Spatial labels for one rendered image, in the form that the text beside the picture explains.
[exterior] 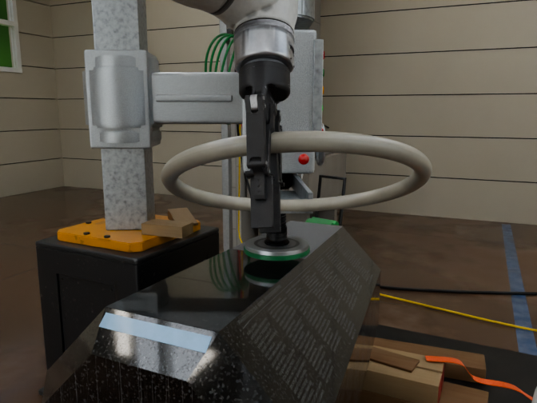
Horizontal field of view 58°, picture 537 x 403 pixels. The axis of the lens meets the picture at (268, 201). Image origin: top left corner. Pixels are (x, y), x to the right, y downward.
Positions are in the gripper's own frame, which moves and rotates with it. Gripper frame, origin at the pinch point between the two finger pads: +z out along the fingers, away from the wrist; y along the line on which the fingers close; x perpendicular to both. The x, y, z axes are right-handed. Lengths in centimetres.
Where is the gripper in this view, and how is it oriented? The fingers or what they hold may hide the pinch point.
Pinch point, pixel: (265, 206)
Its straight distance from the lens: 67.3
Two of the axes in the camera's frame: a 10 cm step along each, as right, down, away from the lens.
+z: 0.1, 9.8, -2.1
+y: 2.3, 2.0, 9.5
